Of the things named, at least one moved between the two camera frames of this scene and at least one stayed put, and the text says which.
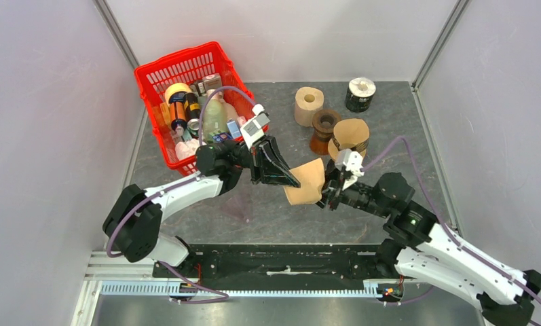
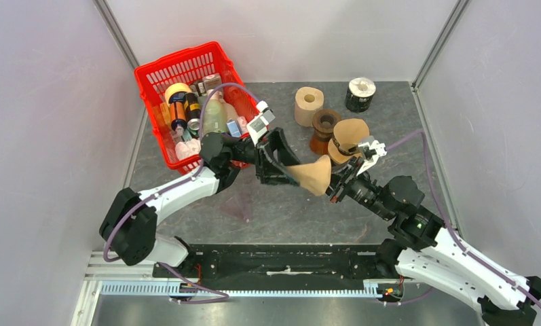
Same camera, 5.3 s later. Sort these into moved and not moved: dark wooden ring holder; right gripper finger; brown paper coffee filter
Moved: right gripper finger
Not moved: dark wooden ring holder; brown paper coffee filter
